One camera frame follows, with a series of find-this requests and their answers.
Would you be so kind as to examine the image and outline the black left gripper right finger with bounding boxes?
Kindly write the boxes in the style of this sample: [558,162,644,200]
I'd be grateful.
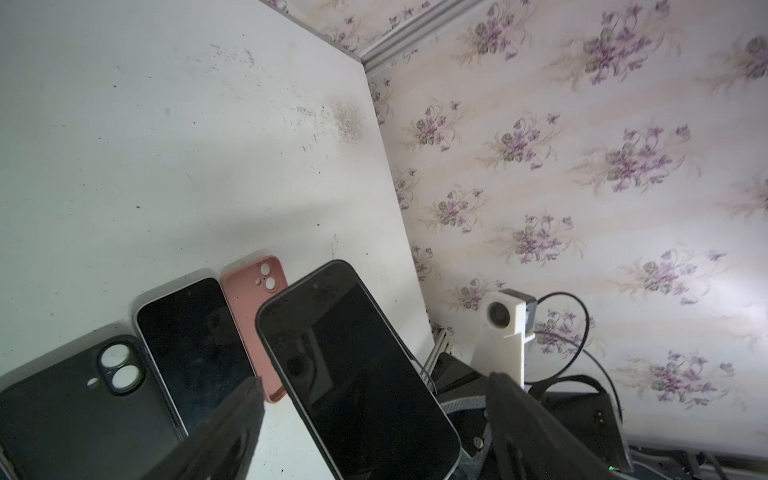
[486,373,612,480]

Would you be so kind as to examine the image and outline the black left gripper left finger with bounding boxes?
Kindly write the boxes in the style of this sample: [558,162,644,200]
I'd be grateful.
[144,377,265,480]

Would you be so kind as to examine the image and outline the black phone case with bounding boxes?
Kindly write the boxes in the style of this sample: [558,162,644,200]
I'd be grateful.
[1,335,183,479]

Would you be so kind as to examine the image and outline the black phone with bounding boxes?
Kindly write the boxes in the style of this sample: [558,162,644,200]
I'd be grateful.
[255,260,461,480]

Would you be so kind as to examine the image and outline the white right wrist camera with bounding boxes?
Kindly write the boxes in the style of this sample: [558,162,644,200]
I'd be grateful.
[470,288,538,386]

